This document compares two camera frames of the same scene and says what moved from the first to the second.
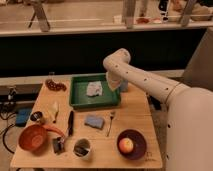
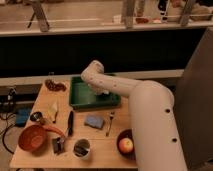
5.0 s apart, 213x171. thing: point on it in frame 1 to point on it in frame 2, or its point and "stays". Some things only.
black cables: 4,142 stays
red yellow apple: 126,144 stays
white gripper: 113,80 to 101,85
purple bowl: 139,144 stays
